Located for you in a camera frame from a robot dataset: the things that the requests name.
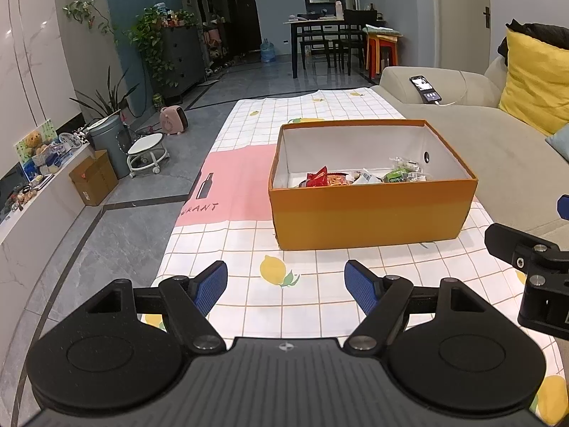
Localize cluster of small ornaments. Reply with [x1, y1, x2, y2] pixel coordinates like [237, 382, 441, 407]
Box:
[57, 128, 92, 150]

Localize beige sofa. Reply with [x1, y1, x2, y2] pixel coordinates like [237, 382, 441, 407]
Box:
[368, 57, 569, 251]

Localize orange cardboard box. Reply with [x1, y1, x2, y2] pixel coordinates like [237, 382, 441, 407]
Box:
[267, 118, 479, 252]

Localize checked lemon print tablecloth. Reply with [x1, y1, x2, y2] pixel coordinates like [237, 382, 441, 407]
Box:
[150, 85, 569, 426]

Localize yellow cushion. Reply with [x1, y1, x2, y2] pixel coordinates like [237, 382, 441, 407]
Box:
[498, 28, 569, 137]

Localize dark dining table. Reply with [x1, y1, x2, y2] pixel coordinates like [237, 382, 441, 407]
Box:
[289, 16, 388, 79]

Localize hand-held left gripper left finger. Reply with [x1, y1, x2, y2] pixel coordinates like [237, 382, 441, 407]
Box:
[84, 260, 229, 353]

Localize teddy bear photo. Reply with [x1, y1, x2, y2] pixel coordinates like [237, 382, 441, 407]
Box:
[14, 118, 59, 175]

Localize dark wooden door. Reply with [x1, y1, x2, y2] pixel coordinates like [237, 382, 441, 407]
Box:
[226, 0, 261, 57]

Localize brown cardboard carton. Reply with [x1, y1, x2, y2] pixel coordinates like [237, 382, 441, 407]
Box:
[68, 150, 120, 207]

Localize orange plastic stool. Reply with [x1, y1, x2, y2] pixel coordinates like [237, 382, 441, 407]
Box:
[365, 32, 399, 77]

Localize grey dresser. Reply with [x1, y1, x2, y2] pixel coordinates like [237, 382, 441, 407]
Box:
[159, 24, 206, 99]

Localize grey plant pot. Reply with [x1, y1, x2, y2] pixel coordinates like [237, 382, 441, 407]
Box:
[88, 114, 130, 179]

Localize white rolling stool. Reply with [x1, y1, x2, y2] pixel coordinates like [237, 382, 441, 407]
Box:
[126, 132, 170, 179]

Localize smartphone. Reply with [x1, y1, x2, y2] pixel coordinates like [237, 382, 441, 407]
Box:
[409, 75, 443, 104]

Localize pink space heater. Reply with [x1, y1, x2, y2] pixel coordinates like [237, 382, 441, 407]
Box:
[159, 105, 188, 136]

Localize red stick snack packet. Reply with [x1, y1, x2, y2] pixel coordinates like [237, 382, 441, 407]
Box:
[297, 166, 357, 188]

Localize light blue cushion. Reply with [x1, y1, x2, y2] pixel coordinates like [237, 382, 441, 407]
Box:
[545, 124, 569, 162]

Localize hanging vine plant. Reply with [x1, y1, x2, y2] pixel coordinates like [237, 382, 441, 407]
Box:
[62, 0, 115, 37]

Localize trailing green plant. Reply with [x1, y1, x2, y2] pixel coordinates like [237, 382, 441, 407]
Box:
[126, 6, 197, 88]

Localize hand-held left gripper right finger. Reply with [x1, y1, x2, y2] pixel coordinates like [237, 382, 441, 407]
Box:
[344, 259, 488, 353]

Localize spiky potted plant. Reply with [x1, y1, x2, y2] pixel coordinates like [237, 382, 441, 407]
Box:
[68, 66, 139, 122]

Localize dark dining chair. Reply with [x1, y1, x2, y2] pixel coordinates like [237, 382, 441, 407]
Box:
[344, 8, 379, 73]
[299, 24, 333, 70]

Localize white charging cable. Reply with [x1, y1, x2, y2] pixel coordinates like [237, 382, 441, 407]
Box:
[437, 70, 468, 108]

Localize green snack packet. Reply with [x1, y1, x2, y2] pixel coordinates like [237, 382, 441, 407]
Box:
[383, 164, 428, 183]

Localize black garment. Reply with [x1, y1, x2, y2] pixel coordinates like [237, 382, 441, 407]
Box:
[497, 18, 569, 57]

